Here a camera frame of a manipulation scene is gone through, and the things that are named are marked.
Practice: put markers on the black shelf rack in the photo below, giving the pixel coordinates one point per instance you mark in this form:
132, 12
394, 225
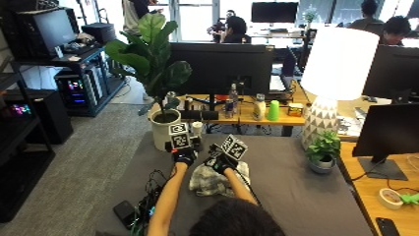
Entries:
17, 164

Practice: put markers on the clear water bottle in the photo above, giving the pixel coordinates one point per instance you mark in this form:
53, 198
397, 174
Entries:
234, 96

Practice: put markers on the black monitor on metal desk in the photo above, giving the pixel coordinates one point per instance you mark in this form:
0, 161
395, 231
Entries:
48, 31

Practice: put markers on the grey white mottled cloth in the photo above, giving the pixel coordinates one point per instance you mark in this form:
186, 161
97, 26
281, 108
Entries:
209, 183

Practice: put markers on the person's left hand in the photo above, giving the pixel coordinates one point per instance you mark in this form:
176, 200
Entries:
185, 157

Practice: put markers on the green toy figure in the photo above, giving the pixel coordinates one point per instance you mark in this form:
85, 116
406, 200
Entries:
410, 198

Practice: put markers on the white marker cube glove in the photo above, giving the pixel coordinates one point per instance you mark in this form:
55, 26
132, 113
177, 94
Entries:
180, 136
234, 147

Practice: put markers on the black monitor on stand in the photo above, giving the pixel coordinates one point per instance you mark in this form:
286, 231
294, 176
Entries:
220, 67

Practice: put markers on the yellow small box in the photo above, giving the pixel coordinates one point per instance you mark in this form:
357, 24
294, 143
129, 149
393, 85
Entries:
295, 110

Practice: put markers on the black monitor with square foot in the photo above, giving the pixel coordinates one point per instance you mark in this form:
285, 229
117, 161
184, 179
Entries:
389, 131

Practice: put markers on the small grey plant pot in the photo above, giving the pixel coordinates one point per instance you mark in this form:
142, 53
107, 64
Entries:
321, 166

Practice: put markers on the wooden side desk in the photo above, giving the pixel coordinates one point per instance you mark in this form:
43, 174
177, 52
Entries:
383, 203

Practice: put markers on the person's right hand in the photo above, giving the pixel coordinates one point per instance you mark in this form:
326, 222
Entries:
221, 164

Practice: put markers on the white lamp shade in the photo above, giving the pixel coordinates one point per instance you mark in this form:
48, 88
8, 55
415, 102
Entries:
338, 64

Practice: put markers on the black box case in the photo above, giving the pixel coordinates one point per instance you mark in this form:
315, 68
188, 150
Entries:
100, 32

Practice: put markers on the computer tower with coloured lights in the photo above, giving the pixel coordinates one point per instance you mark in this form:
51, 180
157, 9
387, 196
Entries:
79, 88

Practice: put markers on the small green plant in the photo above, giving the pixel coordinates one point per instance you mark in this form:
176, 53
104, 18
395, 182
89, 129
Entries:
325, 144

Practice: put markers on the white round plant pot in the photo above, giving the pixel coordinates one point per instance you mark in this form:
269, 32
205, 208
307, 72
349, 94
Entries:
161, 131

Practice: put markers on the black smartphone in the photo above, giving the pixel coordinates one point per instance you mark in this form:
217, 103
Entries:
387, 227

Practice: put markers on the white marker cube left glove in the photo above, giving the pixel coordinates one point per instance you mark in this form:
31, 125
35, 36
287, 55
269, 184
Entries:
180, 136

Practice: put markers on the large-leaf green plant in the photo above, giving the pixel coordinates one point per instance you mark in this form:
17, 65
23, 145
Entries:
150, 55

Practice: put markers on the small white cup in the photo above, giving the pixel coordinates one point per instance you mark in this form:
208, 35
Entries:
197, 128

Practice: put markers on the black wide background monitor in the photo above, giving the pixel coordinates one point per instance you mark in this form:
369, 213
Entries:
274, 12

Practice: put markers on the dark drink can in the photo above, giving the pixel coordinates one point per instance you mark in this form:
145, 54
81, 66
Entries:
228, 108

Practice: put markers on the white tape roll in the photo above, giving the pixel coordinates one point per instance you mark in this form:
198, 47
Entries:
390, 198

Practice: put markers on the white grey patterned lamp base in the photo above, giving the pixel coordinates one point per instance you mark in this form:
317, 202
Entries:
319, 123

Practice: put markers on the black flat device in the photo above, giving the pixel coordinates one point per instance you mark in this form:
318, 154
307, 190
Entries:
125, 213

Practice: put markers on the black metal desk frame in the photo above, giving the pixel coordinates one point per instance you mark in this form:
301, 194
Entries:
93, 75

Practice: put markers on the white marker cube right glove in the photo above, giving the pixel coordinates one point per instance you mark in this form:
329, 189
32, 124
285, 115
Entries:
234, 147

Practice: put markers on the black cabinet with glowing lights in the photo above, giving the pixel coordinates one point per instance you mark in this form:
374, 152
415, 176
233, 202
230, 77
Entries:
41, 114

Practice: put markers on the black monitor beside lamp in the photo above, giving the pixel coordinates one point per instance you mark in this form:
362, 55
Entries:
393, 72

